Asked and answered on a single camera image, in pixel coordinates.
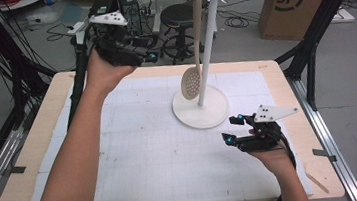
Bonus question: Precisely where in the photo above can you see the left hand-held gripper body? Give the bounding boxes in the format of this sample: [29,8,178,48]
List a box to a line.
[88,8,151,72]

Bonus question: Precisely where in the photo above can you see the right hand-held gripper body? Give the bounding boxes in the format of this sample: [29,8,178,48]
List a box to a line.
[233,100,303,155]

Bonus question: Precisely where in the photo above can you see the white hook stand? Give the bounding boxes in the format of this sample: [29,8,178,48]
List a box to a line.
[160,0,255,133]

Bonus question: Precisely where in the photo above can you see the beige slotted spoon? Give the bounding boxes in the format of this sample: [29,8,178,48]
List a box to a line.
[171,0,213,102]

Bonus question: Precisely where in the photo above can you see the person's right hand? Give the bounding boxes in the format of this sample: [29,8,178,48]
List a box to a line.
[246,143,297,179]

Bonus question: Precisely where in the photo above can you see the person's left hand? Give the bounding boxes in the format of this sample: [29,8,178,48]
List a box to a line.
[80,44,140,99]

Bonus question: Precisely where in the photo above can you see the black computer tower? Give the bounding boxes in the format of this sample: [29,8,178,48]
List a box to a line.
[117,0,145,39]
[86,0,122,20]

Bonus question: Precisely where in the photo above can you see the white metal pole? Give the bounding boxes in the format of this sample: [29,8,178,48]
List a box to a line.
[148,0,164,35]

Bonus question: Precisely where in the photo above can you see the white power strip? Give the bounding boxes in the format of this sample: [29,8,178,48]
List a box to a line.
[65,20,88,37]

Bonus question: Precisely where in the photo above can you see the black round stool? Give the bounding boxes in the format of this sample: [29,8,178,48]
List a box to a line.
[153,1,209,68]

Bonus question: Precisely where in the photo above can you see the white grid mat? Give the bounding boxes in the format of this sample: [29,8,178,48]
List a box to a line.
[12,58,314,201]

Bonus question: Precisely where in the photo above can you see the black tape strip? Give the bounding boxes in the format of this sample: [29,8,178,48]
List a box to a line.
[0,164,28,177]
[311,145,338,165]

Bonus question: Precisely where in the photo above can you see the thin wooden stick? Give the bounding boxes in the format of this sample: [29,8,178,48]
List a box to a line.
[304,168,331,198]

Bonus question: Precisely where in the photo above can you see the large cardboard box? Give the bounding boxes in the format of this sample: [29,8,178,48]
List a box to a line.
[254,0,351,46]

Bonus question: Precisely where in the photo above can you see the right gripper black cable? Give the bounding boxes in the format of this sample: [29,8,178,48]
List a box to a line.
[259,125,302,201]

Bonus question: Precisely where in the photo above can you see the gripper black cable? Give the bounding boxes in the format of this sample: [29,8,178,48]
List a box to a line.
[55,25,103,130]
[259,125,302,201]

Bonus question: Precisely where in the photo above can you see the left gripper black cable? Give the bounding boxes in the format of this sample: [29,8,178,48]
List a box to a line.
[55,25,103,130]

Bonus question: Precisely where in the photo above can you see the coiled black floor cable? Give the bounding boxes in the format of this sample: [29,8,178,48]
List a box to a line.
[216,3,263,32]

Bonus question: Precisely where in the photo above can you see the black metal frame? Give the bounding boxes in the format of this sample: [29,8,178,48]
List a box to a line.
[269,0,357,115]
[0,0,63,133]

